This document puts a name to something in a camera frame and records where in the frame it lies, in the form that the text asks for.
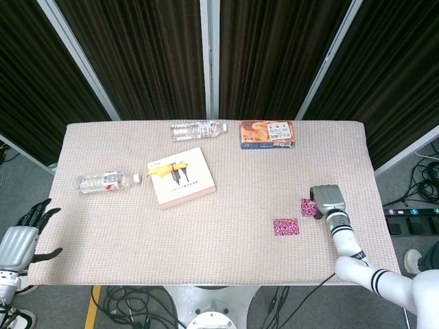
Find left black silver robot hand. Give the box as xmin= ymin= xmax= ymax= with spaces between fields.
xmin=0 ymin=197 xmax=64 ymax=271

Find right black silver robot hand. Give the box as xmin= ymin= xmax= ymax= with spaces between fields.
xmin=309 ymin=184 xmax=346 ymax=220

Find pink patterned block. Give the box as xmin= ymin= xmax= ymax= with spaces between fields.
xmin=272 ymin=217 xmax=300 ymax=237
xmin=300 ymin=197 xmax=320 ymax=217

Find black white sneaker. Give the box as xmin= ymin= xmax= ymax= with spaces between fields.
xmin=15 ymin=283 xmax=39 ymax=296
xmin=0 ymin=307 xmax=38 ymax=329

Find orange blue snack box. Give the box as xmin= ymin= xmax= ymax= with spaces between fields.
xmin=239 ymin=119 xmax=296 ymax=151

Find yellow floor tape strip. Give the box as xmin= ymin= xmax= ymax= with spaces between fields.
xmin=84 ymin=286 xmax=103 ymax=329

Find clear bottle red label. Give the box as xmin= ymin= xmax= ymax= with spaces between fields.
xmin=75 ymin=172 xmax=143 ymax=194

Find pink waffle weave tablecloth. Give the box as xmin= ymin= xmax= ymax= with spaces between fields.
xmin=25 ymin=119 xmax=401 ymax=286

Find dark jeans leg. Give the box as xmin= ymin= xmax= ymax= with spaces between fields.
xmin=416 ymin=249 xmax=439 ymax=274

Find dark brown curtain panel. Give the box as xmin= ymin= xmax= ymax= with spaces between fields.
xmin=0 ymin=0 xmax=112 ymax=165
xmin=303 ymin=0 xmax=439 ymax=171
xmin=56 ymin=0 xmax=206 ymax=121
xmin=219 ymin=0 xmax=353 ymax=121

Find clear bottle white pink label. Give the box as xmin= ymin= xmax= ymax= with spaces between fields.
xmin=170 ymin=119 xmax=228 ymax=141

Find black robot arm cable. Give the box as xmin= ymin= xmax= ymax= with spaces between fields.
xmin=253 ymin=272 xmax=339 ymax=326

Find black yellow floor cable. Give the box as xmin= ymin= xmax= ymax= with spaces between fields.
xmin=0 ymin=143 xmax=21 ymax=164

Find black coiled floor cables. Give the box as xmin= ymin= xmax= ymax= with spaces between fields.
xmin=399 ymin=159 xmax=439 ymax=208

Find black cable with inline switch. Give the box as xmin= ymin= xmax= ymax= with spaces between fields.
xmin=267 ymin=286 xmax=292 ymax=321

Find black floor cable tangle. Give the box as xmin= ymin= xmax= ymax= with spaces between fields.
xmin=91 ymin=284 xmax=188 ymax=329

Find white USB cable box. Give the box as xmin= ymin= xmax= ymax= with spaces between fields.
xmin=147 ymin=147 xmax=217 ymax=211

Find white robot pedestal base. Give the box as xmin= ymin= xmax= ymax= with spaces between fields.
xmin=161 ymin=284 xmax=261 ymax=329

